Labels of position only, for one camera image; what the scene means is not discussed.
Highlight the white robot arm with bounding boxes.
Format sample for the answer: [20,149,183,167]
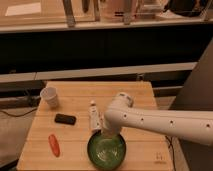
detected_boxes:
[102,92,213,146]

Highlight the green ceramic bowl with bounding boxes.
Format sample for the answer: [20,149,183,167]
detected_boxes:
[87,131,126,171]

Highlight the black rectangular phone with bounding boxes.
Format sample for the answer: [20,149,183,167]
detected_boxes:
[55,114,76,125]

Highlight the orange carrot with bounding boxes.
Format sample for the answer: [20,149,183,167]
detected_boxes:
[48,134,60,157]

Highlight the white paper cup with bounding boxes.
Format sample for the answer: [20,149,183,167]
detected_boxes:
[40,87,59,108]

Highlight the black cable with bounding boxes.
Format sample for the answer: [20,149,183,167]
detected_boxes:
[0,105,38,118]

